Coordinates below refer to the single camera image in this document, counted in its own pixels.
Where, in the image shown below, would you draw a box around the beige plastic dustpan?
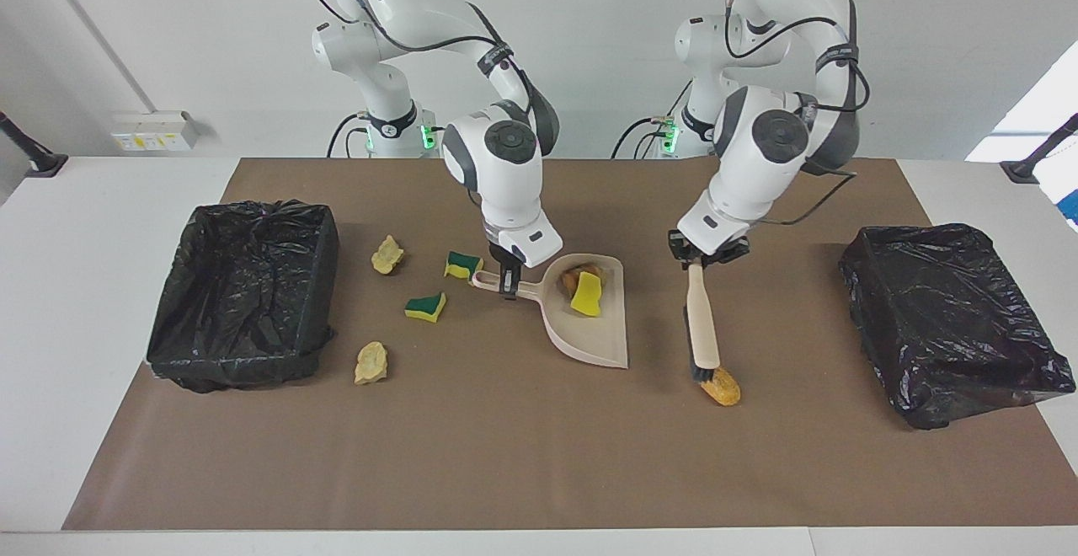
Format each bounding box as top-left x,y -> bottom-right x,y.
472,254 -> 629,370

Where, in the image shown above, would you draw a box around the black bag lined bin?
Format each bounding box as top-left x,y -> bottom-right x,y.
838,222 -> 1077,431
146,199 -> 340,394

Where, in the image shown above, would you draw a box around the white wall cable conduit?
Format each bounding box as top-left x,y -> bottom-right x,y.
32,0 -> 159,115

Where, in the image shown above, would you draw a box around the black right base cable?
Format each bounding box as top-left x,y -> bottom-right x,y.
326,112 -> 372,159

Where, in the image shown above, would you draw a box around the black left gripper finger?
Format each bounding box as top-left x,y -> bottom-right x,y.
668,230 -> 705,270
706,238 -> 750,268

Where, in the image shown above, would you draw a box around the beige foam chunk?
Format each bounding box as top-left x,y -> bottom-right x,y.
354,341 -> 390,387
371,234 -> 405,275
562,262 -> 605,294

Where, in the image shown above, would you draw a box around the white wall power socket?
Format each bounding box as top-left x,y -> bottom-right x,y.
111,110 -> 200,153

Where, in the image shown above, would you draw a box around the white panel blue edge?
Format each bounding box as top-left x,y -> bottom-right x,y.
1033,147 -> 1078,233

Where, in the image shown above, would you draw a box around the brown oval cork sponge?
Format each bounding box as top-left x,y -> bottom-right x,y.
702,367 -> 743,408

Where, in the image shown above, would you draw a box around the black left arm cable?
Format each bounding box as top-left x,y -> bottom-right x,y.
723,0 -> 873,228

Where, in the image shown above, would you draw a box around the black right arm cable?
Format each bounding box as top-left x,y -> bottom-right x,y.
303,0 -> 550,132

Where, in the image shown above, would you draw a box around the brown paper table mat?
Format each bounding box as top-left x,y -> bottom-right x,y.
63,158 -> 1078,532

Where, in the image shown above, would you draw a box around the black stand pole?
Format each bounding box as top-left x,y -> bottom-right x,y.
0,110 -> 69,179
1000,113 -> 1078,185

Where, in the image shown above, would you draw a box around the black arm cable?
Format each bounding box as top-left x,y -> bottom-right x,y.
303,0 -> 550,132
723,0 -> 873,228

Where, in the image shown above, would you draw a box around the green yellow notched sponge piece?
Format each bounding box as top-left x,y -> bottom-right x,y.
444,250 -> 485,282

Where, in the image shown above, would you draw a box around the beige hand brush black bristles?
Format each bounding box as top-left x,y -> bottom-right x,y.
683,259 -> 723,385

